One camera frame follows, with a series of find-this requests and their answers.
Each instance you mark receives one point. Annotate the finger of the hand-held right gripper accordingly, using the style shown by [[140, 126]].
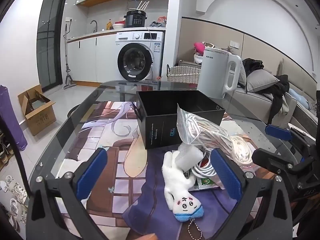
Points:
[[278, 131], [271, 160]]

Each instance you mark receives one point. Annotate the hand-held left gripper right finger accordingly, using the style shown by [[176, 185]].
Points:
[[225, 173]]

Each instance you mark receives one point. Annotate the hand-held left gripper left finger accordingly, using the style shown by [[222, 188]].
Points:
[[91, 173]]

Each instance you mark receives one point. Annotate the red and white packet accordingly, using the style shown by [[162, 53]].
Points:
[[204, 160]]

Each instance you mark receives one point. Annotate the white bubble wrap piece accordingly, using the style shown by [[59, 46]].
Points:
[[188, 156]]

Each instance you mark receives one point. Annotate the white plush toy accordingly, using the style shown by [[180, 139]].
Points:
[[176, 192]]

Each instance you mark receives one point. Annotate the black cardboard box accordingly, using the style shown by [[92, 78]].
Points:
[[160, 127]]

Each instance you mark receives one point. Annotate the printed table mat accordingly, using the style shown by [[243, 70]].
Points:
[[105, 160]]

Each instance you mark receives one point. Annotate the green label packet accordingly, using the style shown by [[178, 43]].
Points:
[[207, 182]]

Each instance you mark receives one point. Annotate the grey sofa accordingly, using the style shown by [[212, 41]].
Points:
[[252, 102]]

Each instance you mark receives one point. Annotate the black clothes pile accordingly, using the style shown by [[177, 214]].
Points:
[[281, 92]]

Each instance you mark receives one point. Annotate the grey pillow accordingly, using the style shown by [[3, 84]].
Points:
[[261, 80]]

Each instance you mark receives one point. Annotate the black jacket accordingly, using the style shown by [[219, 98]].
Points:
[[252, 66]]

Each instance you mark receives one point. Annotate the brown cardboard box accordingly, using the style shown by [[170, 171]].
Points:
[[40, 117]]

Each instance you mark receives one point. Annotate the white sneaker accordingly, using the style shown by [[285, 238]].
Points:
[[16, 211], [15, 187]]

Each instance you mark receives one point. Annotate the white electric kettle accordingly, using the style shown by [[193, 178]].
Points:
[[216, 72]]

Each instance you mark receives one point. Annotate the purple yoga mat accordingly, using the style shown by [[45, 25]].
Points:
[[11, 120]]

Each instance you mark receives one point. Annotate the mop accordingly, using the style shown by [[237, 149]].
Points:
[[68, 75]]

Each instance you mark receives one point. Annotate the wicker basket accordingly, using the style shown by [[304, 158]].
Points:
[[182, 73]]

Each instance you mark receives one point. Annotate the pink cloth item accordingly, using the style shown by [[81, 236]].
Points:
[[199, 47]]

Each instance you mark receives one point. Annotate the white kitchen counter cabinet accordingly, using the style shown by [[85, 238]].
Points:
[[87, 47]]

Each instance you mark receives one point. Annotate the white washing machine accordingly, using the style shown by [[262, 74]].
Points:
[[140, 55]]

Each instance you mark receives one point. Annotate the dark glass door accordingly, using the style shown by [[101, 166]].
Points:
[[51, 35]]

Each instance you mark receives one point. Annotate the kitchen faucet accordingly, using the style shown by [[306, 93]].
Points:
[[94, 25]]

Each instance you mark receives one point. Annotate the yellow bottle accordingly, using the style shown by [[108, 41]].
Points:
[[109, 25]]

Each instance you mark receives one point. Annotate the white bowl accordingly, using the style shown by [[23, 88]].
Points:
[[118, 26]]

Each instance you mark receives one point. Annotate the black pressure cooker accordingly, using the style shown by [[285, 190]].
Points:
[[135, 19]]

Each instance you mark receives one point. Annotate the clothes heap on counter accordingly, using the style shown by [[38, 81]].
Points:
[[158, 23]]

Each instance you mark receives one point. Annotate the white router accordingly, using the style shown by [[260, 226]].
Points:
[[138, 6]]

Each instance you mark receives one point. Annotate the wall switch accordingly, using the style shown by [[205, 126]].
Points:
[[235, 44]]

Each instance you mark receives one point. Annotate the wall socket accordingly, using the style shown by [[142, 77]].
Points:
[[68, 19]]

